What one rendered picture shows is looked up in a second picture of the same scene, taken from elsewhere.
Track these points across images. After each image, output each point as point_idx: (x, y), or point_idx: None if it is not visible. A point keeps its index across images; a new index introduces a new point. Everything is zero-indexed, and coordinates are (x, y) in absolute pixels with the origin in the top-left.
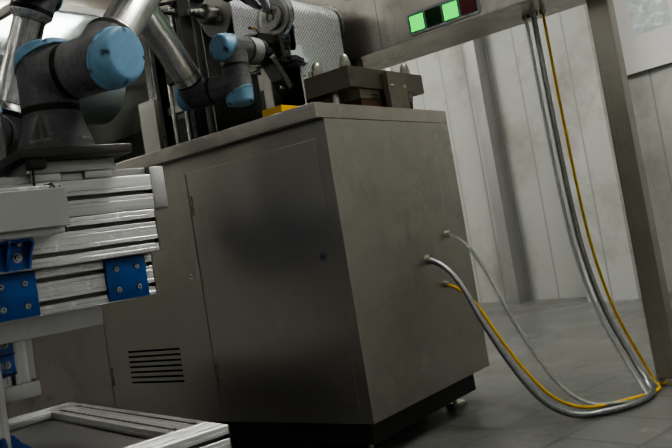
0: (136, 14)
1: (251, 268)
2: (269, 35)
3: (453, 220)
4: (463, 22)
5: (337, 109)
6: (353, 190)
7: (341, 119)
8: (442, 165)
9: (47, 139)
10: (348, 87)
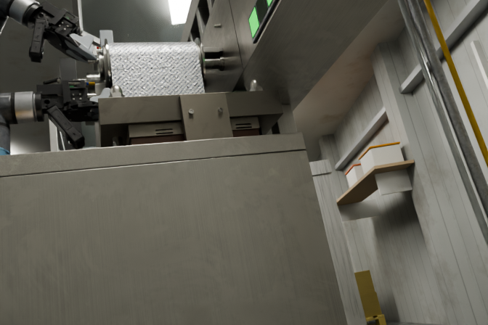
0: None
1: None
2: (54, 85)
3: (308, 306)
4: None
5: (6, 163)
6: (17, 286)
7: (14, 177)
8: (285, 216)
9: None
10: (104, 127)
